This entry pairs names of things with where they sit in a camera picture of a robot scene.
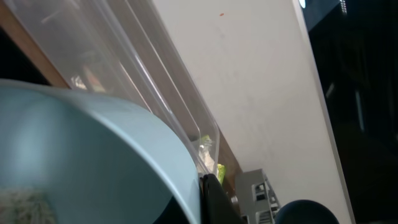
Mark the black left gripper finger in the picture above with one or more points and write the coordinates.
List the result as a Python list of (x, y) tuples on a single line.
[(216, 207)]

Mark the yellow foil wrapper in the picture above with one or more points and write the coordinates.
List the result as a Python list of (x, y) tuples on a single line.
[(209, 161)]

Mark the light blue rice bowl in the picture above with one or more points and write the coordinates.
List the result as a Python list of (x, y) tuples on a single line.
[(96, 158)]

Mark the grey dishwasher rack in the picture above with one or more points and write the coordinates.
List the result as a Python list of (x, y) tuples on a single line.
[(257, 200)]

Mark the clear plastic bin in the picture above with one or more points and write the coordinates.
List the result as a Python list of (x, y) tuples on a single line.
[(117, 48)]

